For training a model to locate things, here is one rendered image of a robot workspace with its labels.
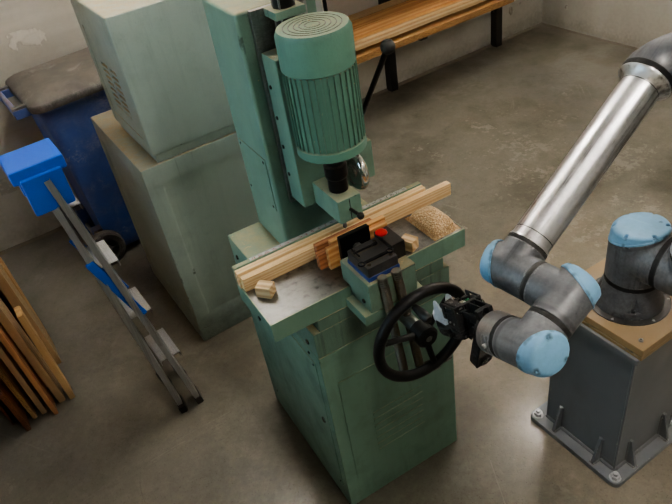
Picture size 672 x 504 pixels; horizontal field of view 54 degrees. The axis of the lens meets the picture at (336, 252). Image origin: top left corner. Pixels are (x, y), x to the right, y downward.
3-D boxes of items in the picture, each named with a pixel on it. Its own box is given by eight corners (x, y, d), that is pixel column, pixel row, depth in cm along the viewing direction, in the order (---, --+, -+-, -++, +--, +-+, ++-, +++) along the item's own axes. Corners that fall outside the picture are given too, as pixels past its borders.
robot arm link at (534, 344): (582, 349, 121) (550, 392, 119) (534, 330, 132) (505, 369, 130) (556, 319, 117) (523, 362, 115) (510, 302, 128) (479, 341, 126)
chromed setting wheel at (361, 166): (365, 198, 187) (360, 161, 179) (342, 181, 196) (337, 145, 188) (373, 194, 188) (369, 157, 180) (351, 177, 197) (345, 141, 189)
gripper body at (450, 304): (464, 287, 143) (500, 300, 133) (474, 321, 146) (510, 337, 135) (436, 303, 141) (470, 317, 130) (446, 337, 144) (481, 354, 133)
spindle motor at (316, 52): (318, 174, 154) (295, 45, 136) (285, 147, 167) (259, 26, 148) (380, 147, 160) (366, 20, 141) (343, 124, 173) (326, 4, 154)
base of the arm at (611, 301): (622, 269, 203) (626, 244, 197) (678, 300, 189) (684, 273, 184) (579, 297, 196) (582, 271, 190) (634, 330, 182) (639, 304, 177)
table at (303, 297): (291, 366, 156) (286, 349, 152) (240, 299, 178) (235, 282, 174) (489, 261, 176) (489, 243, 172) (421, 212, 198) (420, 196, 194)
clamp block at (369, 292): (370, 315, 161) (366, 287, 156) (342, 287, 171) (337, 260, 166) (419, 289, 166) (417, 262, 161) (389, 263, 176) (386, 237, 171)
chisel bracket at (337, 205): (341, 229, 172) (337, 203, 166) (316, 207, 182) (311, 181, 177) (365, 218, 174) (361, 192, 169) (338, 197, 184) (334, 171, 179)
